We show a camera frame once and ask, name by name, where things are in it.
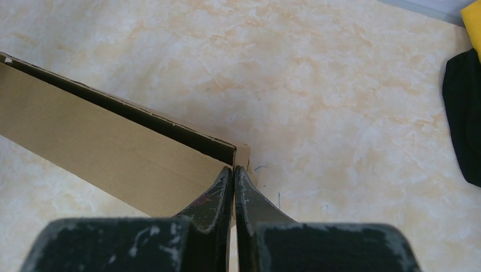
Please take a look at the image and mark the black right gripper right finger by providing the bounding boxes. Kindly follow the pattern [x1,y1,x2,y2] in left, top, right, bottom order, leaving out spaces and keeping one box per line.
[233,166,421,271]

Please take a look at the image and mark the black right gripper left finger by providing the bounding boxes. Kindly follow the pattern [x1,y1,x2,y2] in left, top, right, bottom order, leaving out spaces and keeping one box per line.
[21,167,234,271]

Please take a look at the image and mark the brown cardboard box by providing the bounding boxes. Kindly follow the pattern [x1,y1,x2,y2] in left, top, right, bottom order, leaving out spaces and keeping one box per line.
[1,53,251,217]

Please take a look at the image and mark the black cloth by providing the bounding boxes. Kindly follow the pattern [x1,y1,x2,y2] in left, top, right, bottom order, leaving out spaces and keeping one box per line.
[442,49,480,187]

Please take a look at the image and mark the yellow cloth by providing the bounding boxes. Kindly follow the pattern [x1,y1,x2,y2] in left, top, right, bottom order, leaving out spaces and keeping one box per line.
[461,0,480,60]

